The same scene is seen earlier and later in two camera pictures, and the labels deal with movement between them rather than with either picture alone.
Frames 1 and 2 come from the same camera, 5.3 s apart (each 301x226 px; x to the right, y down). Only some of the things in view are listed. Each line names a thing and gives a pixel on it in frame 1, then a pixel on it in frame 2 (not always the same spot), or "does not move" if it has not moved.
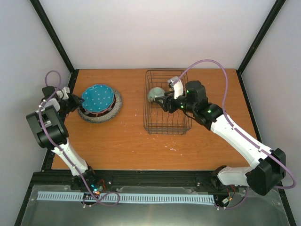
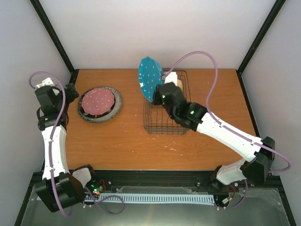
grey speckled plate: [101, 117] does not move
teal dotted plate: [97, 98] → [150, 76]
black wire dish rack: [155, 120] does not move
